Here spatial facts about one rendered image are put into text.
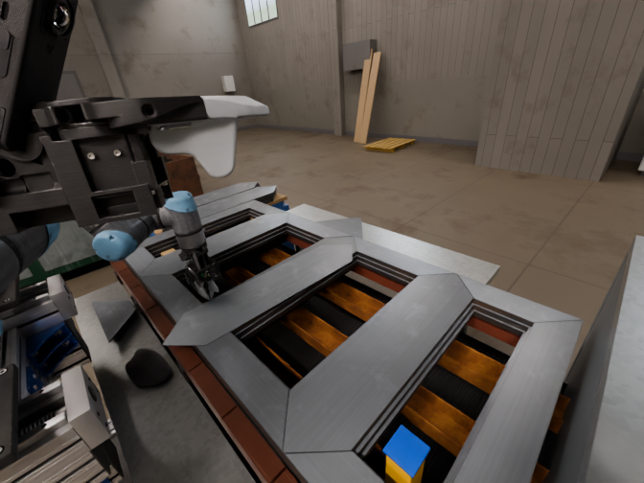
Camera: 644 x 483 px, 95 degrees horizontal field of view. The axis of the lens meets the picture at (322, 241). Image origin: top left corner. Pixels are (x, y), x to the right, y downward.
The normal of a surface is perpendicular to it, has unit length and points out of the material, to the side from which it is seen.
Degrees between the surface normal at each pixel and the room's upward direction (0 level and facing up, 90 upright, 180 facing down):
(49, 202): 82
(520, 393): 0
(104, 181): 82
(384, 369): 0
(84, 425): 90
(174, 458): 0
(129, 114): 82
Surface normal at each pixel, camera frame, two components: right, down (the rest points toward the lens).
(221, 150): 0.33, 0.31
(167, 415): -0.07, -0.87
